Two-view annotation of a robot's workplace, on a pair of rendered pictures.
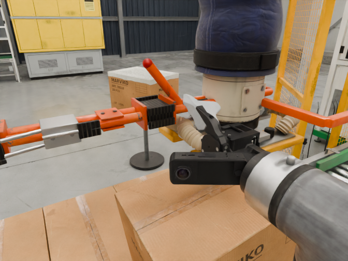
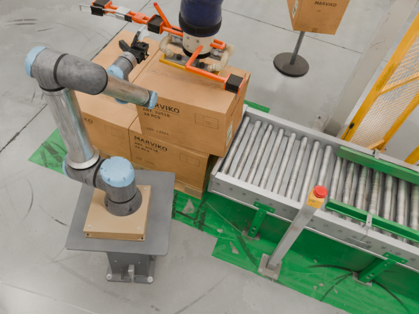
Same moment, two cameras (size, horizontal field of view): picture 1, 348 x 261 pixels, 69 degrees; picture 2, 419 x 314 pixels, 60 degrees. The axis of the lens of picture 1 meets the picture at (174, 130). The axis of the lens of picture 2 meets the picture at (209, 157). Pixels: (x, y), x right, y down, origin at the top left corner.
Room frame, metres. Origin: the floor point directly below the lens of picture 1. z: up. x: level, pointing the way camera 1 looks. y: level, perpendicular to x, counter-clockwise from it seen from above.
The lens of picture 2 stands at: (-0.42, -1.46, 2.49)
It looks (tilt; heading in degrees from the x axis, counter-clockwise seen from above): 53 degrees down; 43
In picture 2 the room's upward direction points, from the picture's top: 10 degrees clockwise
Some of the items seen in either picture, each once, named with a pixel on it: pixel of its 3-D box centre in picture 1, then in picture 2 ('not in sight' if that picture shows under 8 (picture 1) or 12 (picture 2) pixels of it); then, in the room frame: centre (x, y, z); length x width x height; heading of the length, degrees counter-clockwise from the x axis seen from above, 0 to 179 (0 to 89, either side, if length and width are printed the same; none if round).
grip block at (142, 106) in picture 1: (153, 111); (157, 23); (0.59, 0.05, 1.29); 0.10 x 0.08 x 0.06; 30
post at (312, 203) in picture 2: not in sight; (289, 237); (0.72, -1.18, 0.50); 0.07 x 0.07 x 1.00; 30
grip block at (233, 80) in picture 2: not in sight; (234, 83); (0.63, -0.56, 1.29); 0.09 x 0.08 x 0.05; 30
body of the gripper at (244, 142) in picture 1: (238, 157); (136, 52); (0.36, -0.11, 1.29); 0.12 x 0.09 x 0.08; 30
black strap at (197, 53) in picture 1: (235, 56); (199, 19); (0.71, -0.17, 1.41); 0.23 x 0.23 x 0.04
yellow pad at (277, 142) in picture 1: (250, 141); (190, 62); (0.63, -0.21, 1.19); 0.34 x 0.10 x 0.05; 120
